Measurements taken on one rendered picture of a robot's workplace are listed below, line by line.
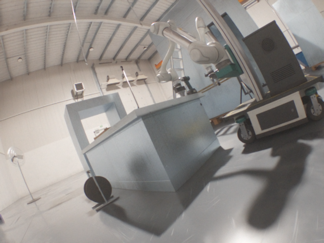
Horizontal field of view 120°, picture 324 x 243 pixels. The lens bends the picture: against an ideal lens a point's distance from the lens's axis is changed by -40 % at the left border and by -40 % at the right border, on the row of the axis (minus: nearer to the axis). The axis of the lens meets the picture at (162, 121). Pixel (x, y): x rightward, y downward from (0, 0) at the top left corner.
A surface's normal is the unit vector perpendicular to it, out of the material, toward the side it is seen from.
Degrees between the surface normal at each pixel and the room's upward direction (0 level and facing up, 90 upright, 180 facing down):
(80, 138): 90
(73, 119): 90
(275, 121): 90
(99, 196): 90
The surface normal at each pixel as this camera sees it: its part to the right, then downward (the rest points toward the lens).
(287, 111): -0.67, 0.28
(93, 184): 0.65, -0.32
